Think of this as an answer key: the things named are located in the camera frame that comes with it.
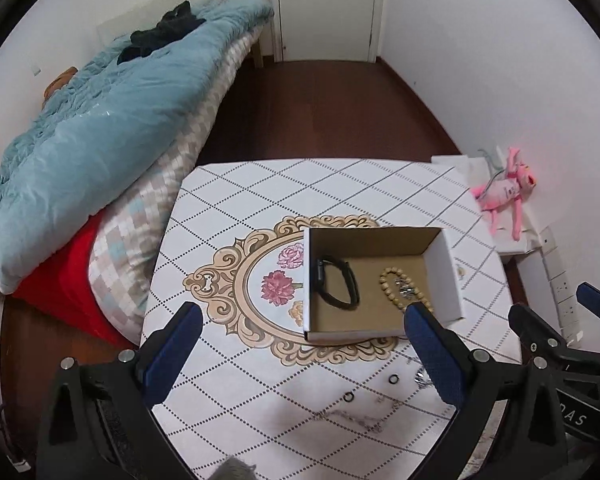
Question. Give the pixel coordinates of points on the black clothing on bed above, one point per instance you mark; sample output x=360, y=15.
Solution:
x=174, y=26

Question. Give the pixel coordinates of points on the black smart wristband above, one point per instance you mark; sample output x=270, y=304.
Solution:
x=335, y=282

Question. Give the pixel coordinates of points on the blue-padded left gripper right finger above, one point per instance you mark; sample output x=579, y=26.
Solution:
x=444, y=356

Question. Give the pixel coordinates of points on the brown item by wall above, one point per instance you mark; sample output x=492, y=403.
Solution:
x=60, y=81

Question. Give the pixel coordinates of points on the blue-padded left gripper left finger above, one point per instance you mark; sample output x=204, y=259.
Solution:
x=166, y=351

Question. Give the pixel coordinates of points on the checkered bed sheet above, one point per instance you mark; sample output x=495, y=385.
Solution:
x=128, y=239

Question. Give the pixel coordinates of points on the light blue duvet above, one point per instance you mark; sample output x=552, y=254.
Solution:
x=102, y=131

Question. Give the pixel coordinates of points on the patterned white tablecloth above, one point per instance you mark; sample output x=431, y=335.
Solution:
x=302, y=369

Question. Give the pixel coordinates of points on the pink panther plush toy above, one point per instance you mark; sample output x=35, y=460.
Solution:
x=508, y=188

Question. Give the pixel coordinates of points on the red blanket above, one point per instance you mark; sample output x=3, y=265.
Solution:
x=59, y=287

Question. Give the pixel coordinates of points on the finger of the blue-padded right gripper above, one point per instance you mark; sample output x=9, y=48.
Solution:
x=588, y=296
x=537, y=336

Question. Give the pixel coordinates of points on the white door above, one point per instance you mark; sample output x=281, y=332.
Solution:
x=326, y=30

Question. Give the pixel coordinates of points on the white wall power strip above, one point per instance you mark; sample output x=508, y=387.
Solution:
x=562, y=290

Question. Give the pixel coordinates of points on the cardboard box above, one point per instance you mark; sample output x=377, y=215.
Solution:
x=395, y=266

